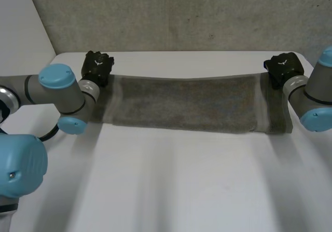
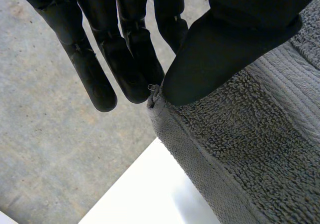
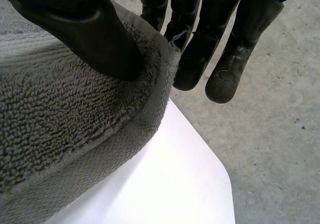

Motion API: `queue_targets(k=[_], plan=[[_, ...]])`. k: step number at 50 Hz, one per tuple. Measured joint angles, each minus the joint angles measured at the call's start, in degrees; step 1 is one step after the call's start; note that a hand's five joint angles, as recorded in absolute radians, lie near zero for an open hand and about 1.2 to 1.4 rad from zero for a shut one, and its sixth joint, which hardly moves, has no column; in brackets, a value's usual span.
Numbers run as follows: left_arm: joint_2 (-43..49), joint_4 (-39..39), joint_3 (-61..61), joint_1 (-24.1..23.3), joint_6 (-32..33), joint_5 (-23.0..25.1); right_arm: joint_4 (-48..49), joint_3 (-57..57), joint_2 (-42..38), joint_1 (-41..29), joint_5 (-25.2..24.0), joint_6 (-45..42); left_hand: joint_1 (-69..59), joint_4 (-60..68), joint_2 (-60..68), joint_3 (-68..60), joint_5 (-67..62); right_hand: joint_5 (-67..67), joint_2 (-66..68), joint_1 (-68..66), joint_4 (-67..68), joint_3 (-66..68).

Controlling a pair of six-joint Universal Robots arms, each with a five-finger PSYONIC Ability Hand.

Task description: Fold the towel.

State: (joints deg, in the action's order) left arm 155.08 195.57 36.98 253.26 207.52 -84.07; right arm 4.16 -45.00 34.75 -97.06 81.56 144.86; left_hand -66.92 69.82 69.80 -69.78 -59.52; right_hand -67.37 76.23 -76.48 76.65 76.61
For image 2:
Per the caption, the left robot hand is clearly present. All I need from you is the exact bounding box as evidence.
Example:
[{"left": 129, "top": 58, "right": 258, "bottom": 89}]
[{"left": 9, "top": 0, "right": 320, "bottom": 113}]

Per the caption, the grey towel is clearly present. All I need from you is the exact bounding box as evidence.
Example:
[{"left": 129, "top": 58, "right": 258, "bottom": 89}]
[{"left": 146, "top": 0, "right": 320, "bottom": 224}]

